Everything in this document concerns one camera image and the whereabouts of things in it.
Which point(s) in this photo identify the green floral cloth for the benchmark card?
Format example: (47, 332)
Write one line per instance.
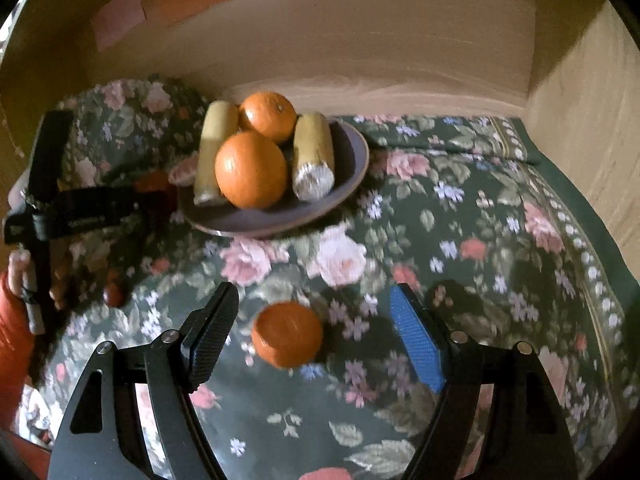
(382, 297)

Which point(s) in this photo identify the purple ceramic plate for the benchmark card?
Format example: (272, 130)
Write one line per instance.
(352, 156)

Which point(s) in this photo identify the red tomato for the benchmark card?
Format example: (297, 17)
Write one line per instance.
(154, 181)

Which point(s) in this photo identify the pink paper note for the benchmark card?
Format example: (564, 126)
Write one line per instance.
(114, 20)

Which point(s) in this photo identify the left hand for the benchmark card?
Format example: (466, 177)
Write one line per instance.
(19, 259)

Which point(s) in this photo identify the small orange mandarin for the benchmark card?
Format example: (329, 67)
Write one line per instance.
(269, 114)

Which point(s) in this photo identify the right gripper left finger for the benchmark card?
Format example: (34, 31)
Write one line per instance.
(101, 436)

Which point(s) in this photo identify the orange sleeve forearm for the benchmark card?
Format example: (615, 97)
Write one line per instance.
(16, 347)

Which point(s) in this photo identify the large orange with sticker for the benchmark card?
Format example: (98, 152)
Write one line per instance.
(251, 171)

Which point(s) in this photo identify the tiny orange mandarin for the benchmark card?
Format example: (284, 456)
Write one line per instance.
(287, 335)

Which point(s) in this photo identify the dark red plum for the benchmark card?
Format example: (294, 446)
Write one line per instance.
(113, 296)

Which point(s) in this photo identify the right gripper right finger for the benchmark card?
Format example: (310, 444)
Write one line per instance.
(526, 435)

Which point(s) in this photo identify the peeled pomelo segment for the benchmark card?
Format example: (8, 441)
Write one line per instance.
(183, 173)

